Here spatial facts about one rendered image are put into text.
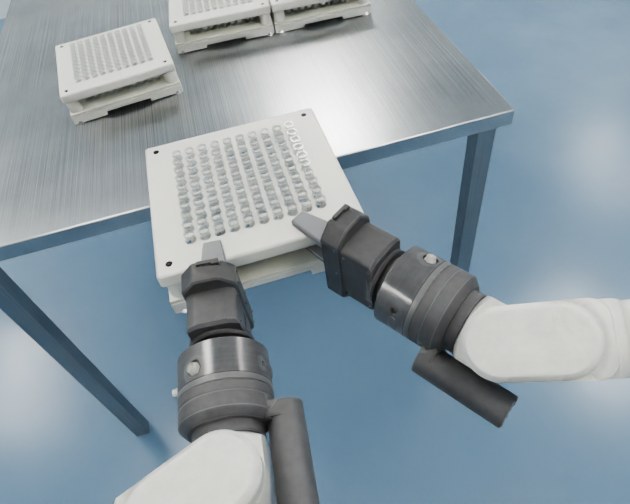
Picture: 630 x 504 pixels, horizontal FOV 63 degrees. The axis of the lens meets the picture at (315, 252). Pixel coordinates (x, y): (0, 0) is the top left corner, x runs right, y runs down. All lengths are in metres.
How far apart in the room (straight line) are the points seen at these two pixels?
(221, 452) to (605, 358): 0.31
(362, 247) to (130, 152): 0.69
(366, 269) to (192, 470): 0.24
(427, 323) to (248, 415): 0.18
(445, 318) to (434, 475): 1.12
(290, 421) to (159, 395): 1.36
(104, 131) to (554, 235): 1.58
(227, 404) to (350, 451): 1.16
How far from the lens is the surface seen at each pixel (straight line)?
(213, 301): 0.50
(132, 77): 1.21
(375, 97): 1.10
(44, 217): 1.05
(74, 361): 1.38
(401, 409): 1.63
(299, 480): 0.45
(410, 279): 0.49
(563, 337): 0.46
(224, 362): 0.47
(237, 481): 0.41
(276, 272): 0.61
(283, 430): 0.46
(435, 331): 0.49
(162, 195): 0.68
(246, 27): 1.38
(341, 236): 0.51
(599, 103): 2.78
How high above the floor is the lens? 1.51
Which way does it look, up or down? 50 degrees down
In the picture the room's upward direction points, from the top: 10 degrees counter-clockwise
